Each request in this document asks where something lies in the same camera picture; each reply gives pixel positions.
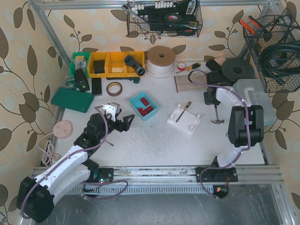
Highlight silver wrench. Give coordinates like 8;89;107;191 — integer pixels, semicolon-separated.
121;5;149;23

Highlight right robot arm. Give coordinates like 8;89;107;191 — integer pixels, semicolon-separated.
129;69;264;176

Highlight white power cord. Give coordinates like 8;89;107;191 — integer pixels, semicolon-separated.
37;132;62;165

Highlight small file yellow handle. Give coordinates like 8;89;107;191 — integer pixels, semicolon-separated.
176;101;191;122

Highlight red spring middle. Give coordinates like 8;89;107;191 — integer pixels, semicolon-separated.
144;106;153;113

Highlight top wire basket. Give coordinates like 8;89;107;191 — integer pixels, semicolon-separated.
121;0;203;40

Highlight black electrical tape roll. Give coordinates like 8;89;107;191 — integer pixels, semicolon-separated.
164;13;182;24

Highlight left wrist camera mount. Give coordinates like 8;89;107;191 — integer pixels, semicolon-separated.
94;102;121;122

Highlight green bin rail base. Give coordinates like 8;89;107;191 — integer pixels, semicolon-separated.
106;77;140;84

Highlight yellow storage bin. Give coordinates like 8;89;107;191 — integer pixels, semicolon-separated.
87;51;145;78

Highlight green storage bin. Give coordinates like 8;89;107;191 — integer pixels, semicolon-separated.
69;52;90;78

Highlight grey pipe fitting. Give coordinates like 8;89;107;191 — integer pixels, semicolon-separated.
124;55;145;76

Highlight green plastic lid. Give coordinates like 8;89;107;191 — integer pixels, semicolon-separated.
51;87;94;113

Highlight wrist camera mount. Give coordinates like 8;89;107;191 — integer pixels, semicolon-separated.
206;71;233;87
94;102;121;122

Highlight black ribbed block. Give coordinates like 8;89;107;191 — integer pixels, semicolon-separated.
91;78;102;97

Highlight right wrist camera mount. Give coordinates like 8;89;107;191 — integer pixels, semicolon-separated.
206;71;233;87

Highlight wire basket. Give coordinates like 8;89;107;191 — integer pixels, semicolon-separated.
243;14;300;93
121;0;203;40

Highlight brown tape roll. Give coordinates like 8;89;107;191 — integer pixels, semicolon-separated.
106;82;123;97

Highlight clear toolbox white handle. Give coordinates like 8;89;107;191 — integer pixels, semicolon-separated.
233;79;276;126

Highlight red white tape roll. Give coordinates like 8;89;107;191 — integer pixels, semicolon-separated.
178;62;186;71

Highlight round beige power socket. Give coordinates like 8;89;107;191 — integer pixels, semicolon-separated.
52;120;73;139

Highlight orange handled pliers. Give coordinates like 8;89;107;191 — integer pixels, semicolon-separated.
239;15;262;35

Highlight long red spring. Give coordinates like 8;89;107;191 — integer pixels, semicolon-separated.
140;97;149;106

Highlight beige work glove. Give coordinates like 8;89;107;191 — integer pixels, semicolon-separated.
174;73;206;93

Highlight black green meter device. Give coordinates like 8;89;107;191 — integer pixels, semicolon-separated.
74;69;90;92

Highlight light blue plastic box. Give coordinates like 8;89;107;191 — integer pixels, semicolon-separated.
129;91;158;121

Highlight right wire basket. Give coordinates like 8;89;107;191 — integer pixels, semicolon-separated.
243;14;300;93

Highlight yellow black screwdriver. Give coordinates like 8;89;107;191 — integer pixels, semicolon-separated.
176;62;201;74

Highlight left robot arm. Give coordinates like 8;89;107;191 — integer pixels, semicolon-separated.
16;104;135;223

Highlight white peg board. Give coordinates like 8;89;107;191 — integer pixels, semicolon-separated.
167;104;202;136

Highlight coiled black hose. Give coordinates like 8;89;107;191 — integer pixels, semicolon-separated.
260;14;300;82

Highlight small hammer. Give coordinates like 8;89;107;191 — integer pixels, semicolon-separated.
211;105;224;125

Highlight white cable spool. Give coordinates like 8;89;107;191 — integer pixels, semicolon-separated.
146;45;176;79

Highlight black disc spool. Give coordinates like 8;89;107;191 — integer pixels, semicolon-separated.
221;58;255;82

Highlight black box in bin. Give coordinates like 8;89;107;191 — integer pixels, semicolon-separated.
93;60;105;74

